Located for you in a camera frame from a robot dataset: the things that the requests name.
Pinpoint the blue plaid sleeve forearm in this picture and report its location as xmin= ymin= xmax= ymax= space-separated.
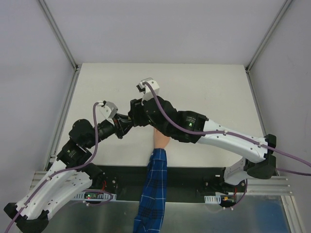
xmin=133 ymin=149 xmax=168 ymax=233

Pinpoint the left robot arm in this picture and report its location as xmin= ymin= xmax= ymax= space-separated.
xmin=4 ymin=114 xmax=133 ymax=233

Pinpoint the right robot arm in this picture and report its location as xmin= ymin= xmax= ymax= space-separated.
xmin=128 ymin=98 xmax=276 ymax=192

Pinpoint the person's hand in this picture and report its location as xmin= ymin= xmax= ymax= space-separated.
xmin=153 ymin=128 xmax=170 ymax=149

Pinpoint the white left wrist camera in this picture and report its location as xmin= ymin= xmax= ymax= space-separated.
xmin=98 ymin=100 xmax=118 ymax=120

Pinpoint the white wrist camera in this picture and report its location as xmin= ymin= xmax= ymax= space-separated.
xmin=98 ymin=100 xmax=118 ymax=120
xmin=137 ymin=78 xmax=160 ymax=102

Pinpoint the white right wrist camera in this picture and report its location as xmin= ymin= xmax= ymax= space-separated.
xmin=137 ymin=78 xmax=160 ymax=102

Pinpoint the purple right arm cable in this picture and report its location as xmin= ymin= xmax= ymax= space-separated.
xmin=143 ymin=82 xmax=311 ymax=214

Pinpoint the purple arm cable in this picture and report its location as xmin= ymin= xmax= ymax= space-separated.
xmin=4 ymin=101 xmax=115 ymax=231
xmin=143 ymin=82 xmax=311 ymax=214

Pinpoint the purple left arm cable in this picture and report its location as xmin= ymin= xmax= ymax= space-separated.
xmin=4 ymin=101 xmax=115 ymax=231

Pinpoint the left white cable duct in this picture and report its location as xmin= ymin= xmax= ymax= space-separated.
xmin=73 ymin=192 xmax=116 ymax=202

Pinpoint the white cable duct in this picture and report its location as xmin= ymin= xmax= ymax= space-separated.
xmin=204 ymin=195 xmax=221 ymax=204
xmin=73 ymin=192 xmax=116 ymax=202

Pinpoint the aluminium table edge rail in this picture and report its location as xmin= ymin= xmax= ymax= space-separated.
xmin=43 ymin=67 xmax=81 ymax=170

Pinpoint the right white cable duct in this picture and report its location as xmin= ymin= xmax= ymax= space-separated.
xmin=204 ymin=195 xmax=221 ymax=204

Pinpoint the left aluminium frame post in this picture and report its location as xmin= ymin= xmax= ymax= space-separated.
xmin=36 ymin=0 xmax=80 ymax=71

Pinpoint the aluminium frame post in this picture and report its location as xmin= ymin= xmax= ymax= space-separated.
xmin=36 ymin=0 xmax=80 ymax=71
xmin=245 ymin=0 xmax=294 ymax=74

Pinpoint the right aluminium frame post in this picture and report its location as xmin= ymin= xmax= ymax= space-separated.
xmin=245 ymin=0 xmax=294 ymax=74

